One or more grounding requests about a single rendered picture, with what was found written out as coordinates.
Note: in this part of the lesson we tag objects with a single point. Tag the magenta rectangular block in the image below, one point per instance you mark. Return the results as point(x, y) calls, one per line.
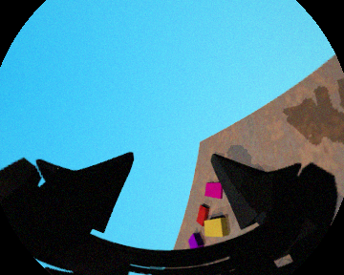
point(215, 190)

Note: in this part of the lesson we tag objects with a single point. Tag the purple block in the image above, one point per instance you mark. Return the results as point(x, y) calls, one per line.
point(195, 240)

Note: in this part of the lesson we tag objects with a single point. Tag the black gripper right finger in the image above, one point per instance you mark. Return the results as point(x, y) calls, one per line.
point(247, 189)

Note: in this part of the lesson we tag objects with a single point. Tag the yellow rectangular block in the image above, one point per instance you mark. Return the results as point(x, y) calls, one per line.
point(216, 228)

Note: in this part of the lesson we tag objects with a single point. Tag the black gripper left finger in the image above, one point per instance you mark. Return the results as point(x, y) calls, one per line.
point(93, 190)

